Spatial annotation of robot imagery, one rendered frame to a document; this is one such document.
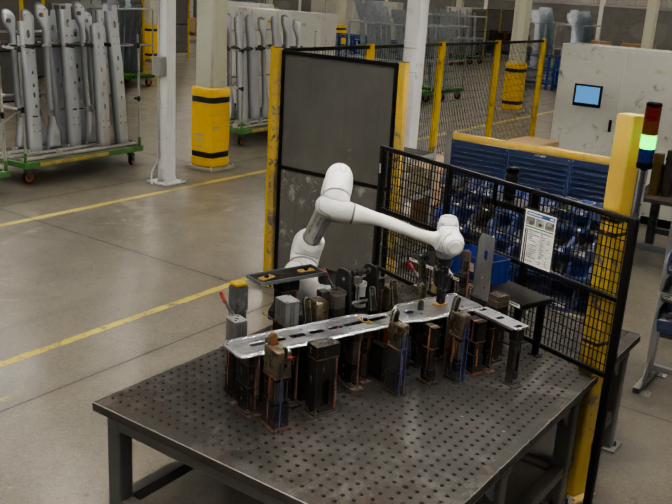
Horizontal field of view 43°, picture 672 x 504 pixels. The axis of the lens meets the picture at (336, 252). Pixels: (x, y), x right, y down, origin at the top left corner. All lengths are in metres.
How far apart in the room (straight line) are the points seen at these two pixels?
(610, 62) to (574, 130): 0.90
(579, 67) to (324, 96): 4.81
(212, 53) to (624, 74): 5.17
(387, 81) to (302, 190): 1.21
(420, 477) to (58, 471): 2.12
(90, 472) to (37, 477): 0.26
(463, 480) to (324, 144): 3.86
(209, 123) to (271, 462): 8.59
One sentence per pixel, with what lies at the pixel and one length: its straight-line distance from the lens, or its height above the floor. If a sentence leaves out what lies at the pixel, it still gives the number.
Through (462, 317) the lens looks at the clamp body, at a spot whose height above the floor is 1.04.
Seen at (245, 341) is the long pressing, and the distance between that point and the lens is 3.71.
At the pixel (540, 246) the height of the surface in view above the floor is 1.27.
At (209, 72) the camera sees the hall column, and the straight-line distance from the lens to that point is 11.63.
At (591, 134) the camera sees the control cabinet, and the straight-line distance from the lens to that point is 10.83.
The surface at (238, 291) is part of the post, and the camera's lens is 3.91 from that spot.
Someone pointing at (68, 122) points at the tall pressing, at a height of 0.61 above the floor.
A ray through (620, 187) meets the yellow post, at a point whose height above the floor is 1.66.
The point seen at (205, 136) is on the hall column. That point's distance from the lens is 11.70.
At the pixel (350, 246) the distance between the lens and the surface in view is 6.75.
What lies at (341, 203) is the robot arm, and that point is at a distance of 4.04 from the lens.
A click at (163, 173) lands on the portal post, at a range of 10.94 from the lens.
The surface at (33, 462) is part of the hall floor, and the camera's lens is 4.88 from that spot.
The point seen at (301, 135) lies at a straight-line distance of 6.86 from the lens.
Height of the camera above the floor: 2.47
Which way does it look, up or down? 17 degrees down
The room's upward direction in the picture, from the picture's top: 4 degrees clockwise
